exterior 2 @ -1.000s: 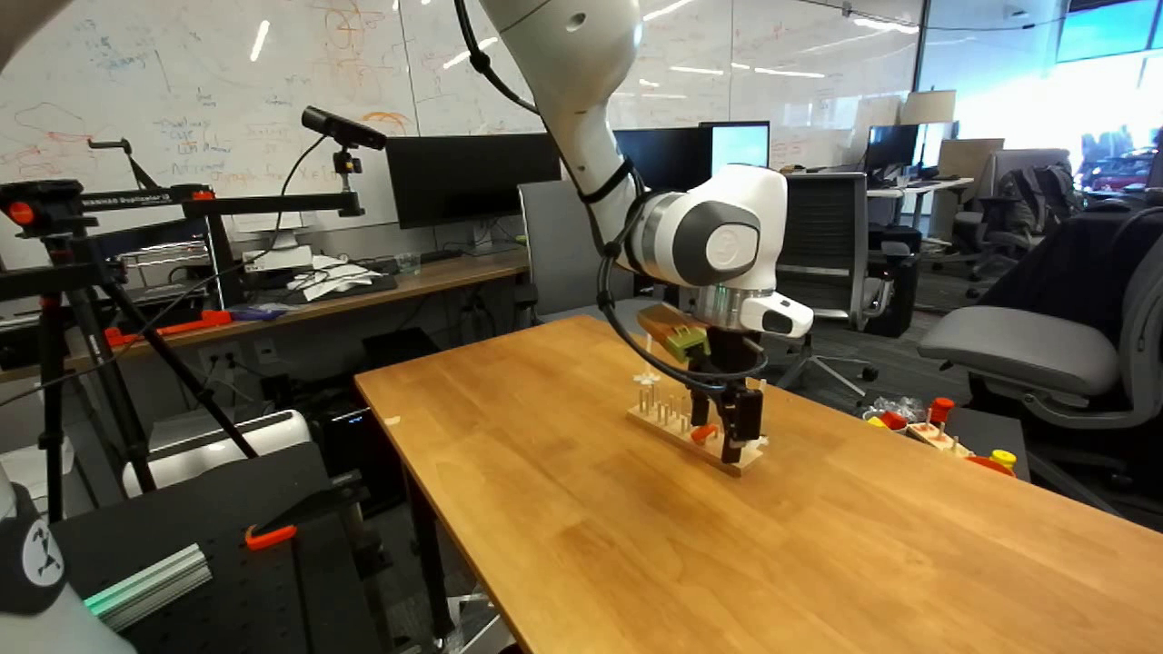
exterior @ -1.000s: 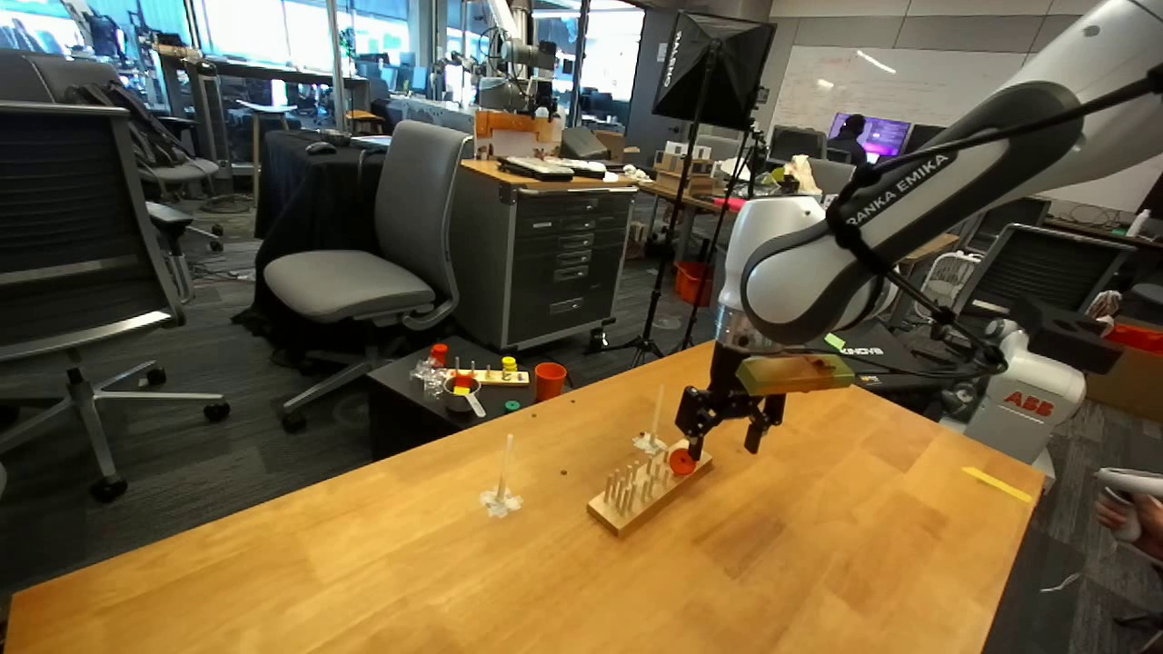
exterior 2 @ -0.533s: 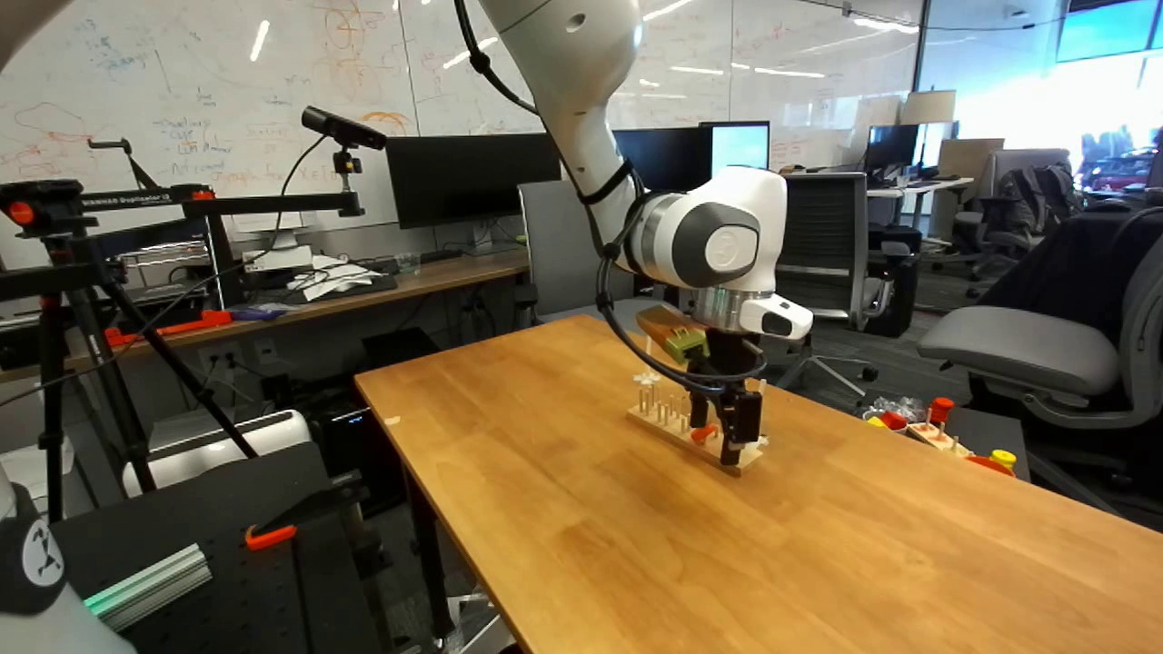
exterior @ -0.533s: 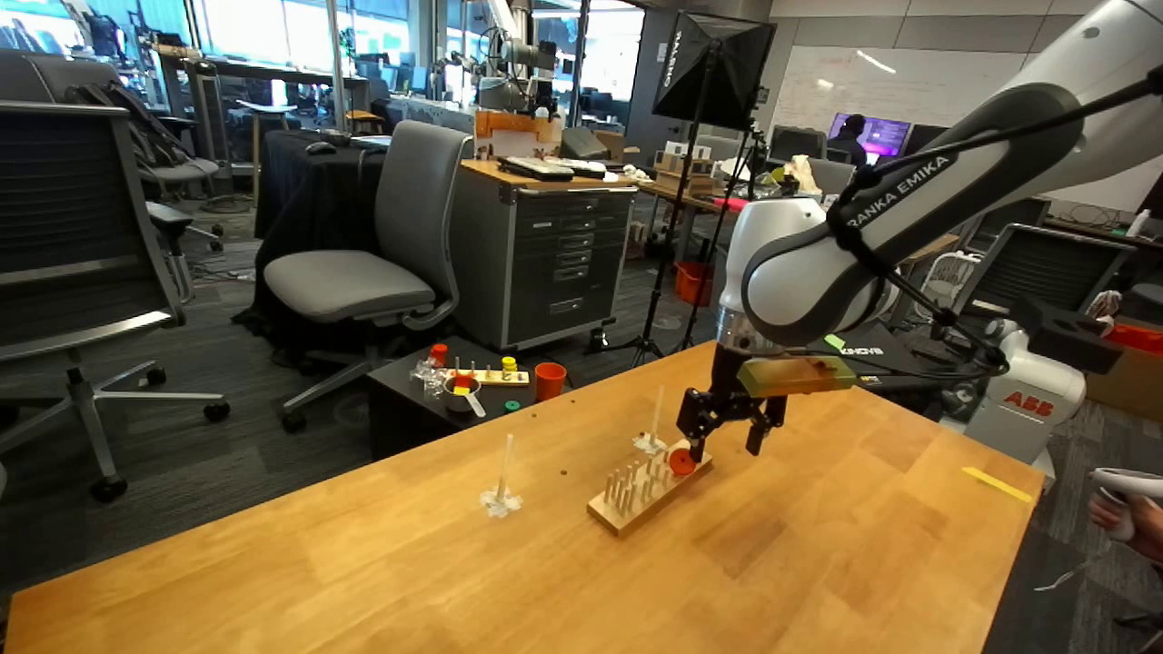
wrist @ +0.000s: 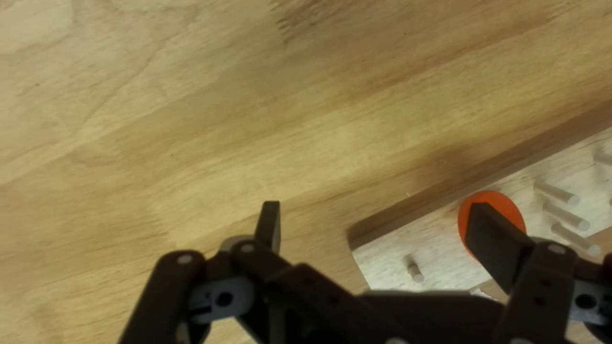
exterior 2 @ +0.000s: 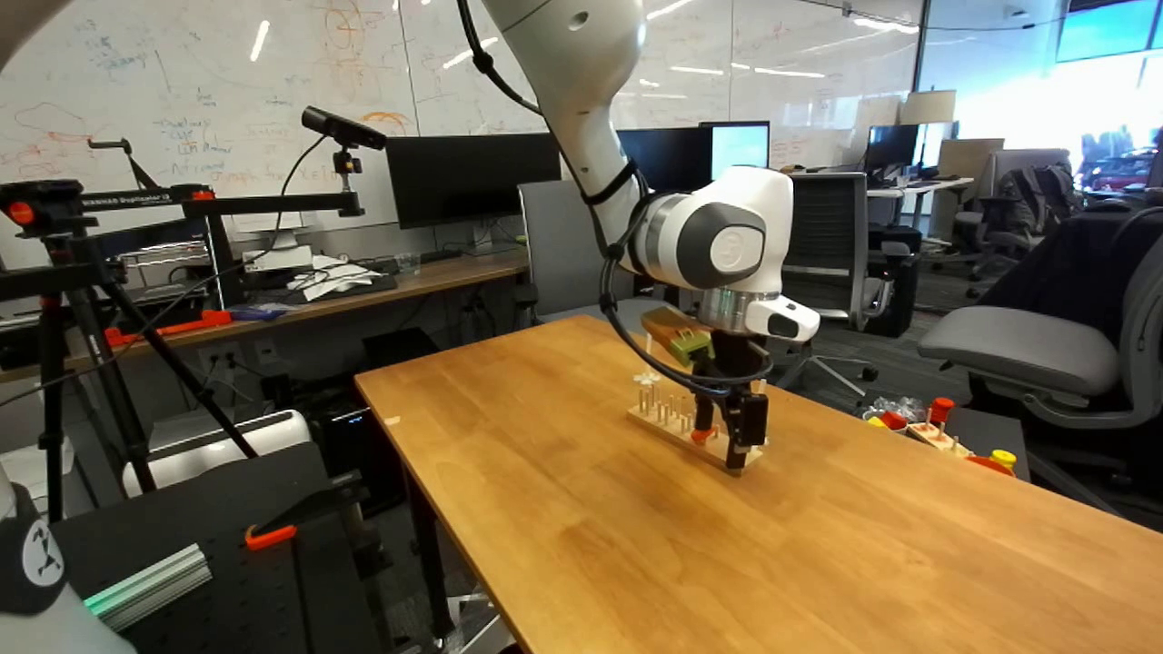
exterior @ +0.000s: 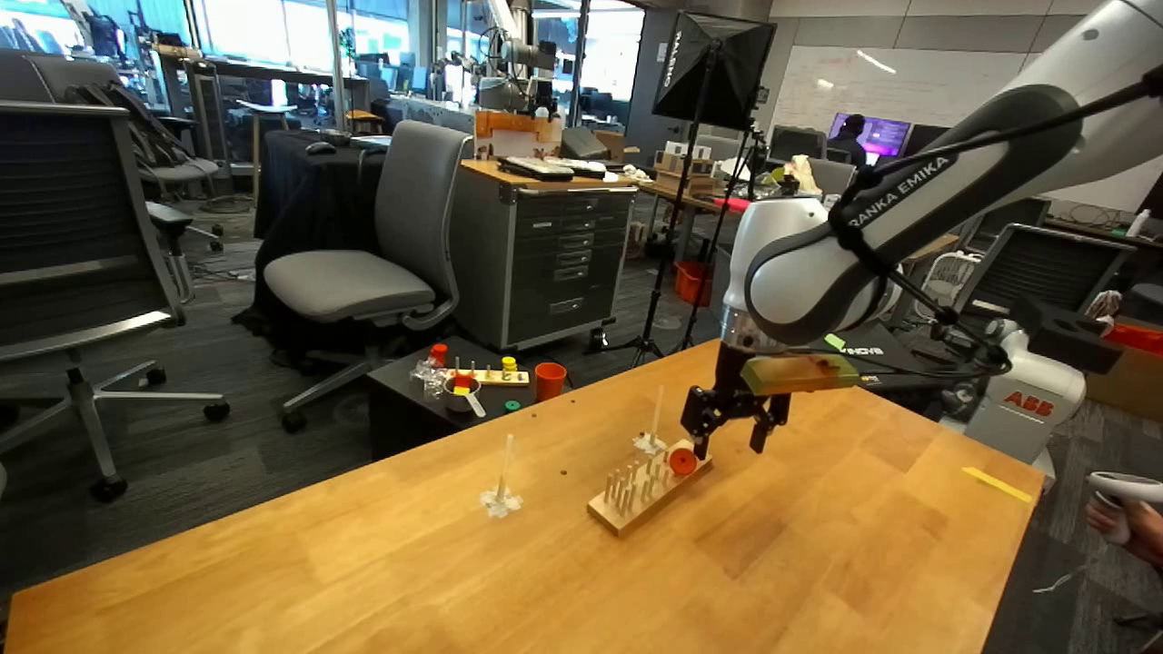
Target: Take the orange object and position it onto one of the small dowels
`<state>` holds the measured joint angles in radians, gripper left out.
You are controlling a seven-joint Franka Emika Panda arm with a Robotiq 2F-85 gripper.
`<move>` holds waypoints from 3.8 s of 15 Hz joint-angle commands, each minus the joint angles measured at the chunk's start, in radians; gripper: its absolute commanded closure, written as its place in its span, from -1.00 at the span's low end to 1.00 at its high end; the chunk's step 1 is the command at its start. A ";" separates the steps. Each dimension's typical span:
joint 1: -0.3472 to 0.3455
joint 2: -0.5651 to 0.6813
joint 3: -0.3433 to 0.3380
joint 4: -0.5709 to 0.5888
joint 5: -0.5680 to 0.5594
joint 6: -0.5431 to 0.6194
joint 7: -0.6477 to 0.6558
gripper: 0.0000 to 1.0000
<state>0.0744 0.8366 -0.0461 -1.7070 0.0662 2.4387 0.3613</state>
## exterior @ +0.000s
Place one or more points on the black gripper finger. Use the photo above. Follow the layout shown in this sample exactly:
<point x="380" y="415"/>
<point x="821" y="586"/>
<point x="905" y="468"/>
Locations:
<point x="773" y="422"/>
<point x="699" y="419"/>

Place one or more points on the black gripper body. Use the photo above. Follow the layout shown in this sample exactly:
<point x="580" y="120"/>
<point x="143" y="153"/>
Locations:
<point x="740" y="387"/>

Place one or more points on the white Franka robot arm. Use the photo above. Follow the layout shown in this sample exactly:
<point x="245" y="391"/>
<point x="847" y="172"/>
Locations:
<point x="802" y="276"/>

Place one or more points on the white ABB robot base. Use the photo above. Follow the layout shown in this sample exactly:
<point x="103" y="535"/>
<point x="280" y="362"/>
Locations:
<point x="1030" y="405"/>

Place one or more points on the wooden peg board with dowels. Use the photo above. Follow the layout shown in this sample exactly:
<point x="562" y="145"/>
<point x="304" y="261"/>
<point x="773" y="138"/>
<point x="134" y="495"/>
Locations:
<point x="630" y="500"/>

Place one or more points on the person's hand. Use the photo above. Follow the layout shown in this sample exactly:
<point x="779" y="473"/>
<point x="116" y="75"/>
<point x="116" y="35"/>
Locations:
<point x="1140" y="533"/>

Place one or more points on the red bucket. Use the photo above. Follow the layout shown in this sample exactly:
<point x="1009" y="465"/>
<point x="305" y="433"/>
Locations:
<point x="692" y="281"/>

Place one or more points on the orange cup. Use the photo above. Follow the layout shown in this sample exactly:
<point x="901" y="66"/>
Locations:
<point x="551" y="378"/>

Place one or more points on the wooden toy bar yellow blocks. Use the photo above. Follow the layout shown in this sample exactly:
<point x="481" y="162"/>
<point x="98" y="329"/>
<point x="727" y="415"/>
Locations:
<point x="504" y="376"/>

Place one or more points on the grey rolling drawer cabinet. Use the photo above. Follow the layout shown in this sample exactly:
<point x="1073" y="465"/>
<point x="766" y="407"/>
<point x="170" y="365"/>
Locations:
<point x="539" y="259"/>

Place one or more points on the yellow tape strip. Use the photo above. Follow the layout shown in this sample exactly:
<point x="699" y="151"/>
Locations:
<point x="998" y="485"/>

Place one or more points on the red and white toy peg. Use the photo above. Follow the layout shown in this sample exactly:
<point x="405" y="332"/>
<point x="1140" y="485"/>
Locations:
<point x="463" y="387"/>

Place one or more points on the red knob toy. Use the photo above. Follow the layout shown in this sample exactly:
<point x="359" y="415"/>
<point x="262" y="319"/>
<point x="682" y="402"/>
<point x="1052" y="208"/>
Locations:
<point x="436" y="355"/>

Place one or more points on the clear plastic bag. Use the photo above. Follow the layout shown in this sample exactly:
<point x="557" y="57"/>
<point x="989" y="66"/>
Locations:
<point x="425" y="378"/>

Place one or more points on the monitor with purple screen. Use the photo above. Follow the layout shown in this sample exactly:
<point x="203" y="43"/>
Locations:
<point x="871" y="133"/>

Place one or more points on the black softbox light on stand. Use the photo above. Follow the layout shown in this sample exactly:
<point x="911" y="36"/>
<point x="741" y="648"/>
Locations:
<point x="722" y="75"/>

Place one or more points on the black mesh office chair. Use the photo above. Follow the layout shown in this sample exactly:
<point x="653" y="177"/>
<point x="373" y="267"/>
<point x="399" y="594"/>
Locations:
<point x="1066" y="259"/>
<point x="74" y="241"/>

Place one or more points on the orange cardboard box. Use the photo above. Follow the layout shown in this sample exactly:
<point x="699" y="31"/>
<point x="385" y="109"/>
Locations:
<point x="512" y="129"/>

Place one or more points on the grey padded office chair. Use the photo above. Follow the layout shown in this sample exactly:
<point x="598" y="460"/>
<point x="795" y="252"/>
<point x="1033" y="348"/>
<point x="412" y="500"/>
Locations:
<point x="350" y="286"/>

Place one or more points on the black draped cloth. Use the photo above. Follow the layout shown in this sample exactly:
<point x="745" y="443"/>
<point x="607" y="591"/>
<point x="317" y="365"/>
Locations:
<point x="311" y="192"/>

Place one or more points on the yellowish wrist camera box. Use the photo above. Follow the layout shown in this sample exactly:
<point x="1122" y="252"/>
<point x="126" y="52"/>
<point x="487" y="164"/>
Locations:
<point x="795" y="370"/>

